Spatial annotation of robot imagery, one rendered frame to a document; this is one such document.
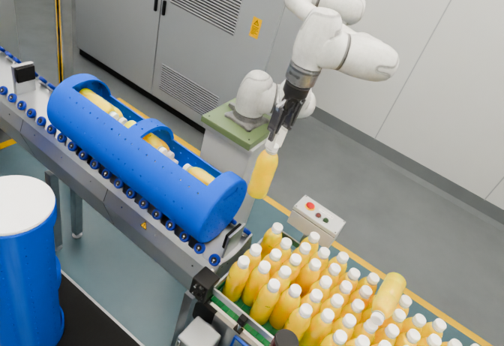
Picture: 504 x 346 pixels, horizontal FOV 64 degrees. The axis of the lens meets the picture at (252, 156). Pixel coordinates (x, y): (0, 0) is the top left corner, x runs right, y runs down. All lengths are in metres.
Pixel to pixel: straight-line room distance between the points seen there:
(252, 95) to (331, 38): 0.96
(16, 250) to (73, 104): 0.60
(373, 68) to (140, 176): 0.90
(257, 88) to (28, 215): 1.11
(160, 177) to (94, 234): 1.38
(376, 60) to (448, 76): 2.85
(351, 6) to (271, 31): 1.40
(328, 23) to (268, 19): 1.92
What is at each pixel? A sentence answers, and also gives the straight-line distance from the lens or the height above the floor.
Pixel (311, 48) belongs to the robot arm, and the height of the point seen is 1.81.
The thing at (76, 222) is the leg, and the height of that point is 0.16.
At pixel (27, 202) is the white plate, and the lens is 1.60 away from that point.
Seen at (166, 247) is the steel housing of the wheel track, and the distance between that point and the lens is 1.67.
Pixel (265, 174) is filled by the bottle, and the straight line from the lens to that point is 1.31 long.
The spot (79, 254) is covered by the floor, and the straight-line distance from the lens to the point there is 2.73.
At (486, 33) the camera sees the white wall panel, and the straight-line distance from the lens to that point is 3.86.
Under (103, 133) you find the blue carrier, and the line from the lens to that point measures 1.66.
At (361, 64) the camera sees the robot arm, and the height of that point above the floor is 1.81.
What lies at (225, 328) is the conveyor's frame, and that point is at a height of 0.87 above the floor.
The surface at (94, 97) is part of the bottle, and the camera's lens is 1.83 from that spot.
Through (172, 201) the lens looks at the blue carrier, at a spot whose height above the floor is 1.13.
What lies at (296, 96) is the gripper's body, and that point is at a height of 1.66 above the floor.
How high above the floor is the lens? 2.19
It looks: 37 degrees down
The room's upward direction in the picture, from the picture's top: 18 degrees clockwise
